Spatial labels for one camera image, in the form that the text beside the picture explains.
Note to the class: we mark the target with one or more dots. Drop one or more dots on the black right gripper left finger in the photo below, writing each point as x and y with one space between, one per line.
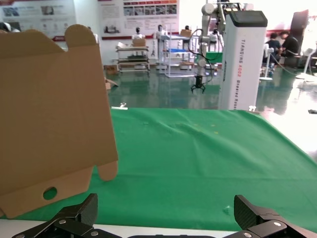
74 218

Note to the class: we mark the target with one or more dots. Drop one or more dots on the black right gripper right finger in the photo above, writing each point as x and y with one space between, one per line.
257 220

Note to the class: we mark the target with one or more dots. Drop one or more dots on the brown cardboard paper box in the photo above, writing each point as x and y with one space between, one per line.
49 111

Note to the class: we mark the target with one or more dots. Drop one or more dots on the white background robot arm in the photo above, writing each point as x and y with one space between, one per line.
205 17

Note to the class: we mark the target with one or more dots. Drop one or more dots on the small open cardboard box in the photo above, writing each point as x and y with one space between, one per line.
108 85

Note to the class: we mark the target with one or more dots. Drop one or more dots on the closed brown floor box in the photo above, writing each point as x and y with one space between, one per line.
110 70

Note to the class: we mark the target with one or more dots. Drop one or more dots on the cardboard box on cart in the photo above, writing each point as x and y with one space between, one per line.
139 42

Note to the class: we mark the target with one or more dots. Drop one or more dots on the cardboard box on shelf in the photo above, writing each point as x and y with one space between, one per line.
185 33

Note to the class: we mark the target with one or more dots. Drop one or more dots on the green table cloth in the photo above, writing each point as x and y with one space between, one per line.
185 161

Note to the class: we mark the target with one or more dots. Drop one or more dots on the metal cloth clamp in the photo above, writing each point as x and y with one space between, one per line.
252 108
119 108

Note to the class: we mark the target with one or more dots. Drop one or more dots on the small black floor item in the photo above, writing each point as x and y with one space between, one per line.
312 111

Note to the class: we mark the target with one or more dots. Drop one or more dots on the black background claw gripper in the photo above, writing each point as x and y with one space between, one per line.
198 84

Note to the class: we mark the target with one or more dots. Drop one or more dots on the green covered table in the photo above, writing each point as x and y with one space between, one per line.
213 55

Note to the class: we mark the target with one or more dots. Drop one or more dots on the seated person dark blue shirt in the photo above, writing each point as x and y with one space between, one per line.
273 45

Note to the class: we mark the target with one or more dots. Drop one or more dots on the seated person black shirt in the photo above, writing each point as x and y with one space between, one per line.
291 45

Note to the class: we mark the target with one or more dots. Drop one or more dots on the metal shelf cart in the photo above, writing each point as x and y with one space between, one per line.
133 48

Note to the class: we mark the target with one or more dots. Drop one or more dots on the blue tray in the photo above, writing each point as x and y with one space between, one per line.
178 50

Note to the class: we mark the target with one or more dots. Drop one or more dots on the white humanoid by green table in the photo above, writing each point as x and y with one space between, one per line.
213 37

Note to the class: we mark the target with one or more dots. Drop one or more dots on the white humanoid behind cart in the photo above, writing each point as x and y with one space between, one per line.
137 34

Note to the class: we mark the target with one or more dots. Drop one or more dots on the dark standing banner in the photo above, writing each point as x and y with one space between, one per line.
301 27

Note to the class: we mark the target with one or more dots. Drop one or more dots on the tall white humanoid robot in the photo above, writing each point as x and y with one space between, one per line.
159 32

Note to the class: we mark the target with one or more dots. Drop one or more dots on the humanoid robot behind shelf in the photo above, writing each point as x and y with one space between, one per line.
187 27

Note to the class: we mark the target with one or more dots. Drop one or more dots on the white frame shelf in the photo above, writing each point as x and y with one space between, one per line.
173 37

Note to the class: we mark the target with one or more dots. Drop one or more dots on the grey wall poster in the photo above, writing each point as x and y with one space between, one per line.
37 17

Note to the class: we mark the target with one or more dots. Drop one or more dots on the red header wall poster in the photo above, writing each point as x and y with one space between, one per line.
138 22

